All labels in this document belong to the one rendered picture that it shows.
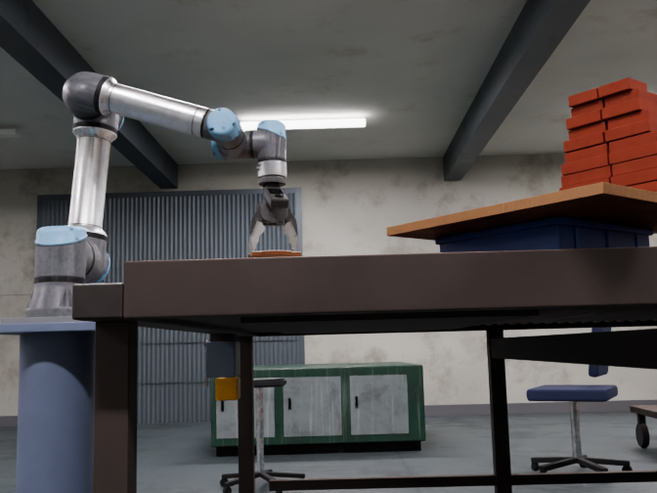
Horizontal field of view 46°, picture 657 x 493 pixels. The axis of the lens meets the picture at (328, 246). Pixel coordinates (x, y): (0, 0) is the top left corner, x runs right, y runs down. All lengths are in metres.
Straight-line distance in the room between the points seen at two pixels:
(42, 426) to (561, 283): 1.17
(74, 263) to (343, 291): 0.84
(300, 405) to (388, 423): 0.68
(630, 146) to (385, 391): 4.57
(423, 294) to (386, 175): 7.92
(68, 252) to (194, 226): 7.27
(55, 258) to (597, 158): 1.22
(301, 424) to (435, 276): 4.76
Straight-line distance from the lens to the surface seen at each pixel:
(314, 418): 5.97
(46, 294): 1.89
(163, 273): 1.29
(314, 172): 9.16
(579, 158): 1.66
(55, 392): 1.86
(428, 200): 9.14
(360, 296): 1.26
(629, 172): 1.58
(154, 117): 1.96
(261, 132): 2.02
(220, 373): 2.63
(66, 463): 1.87
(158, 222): 9.24
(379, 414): 5.99
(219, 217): 9.11
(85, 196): 2.08
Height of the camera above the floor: 0.80
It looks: 8 degrees up
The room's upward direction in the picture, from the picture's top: 1 degrees counter-clockwise
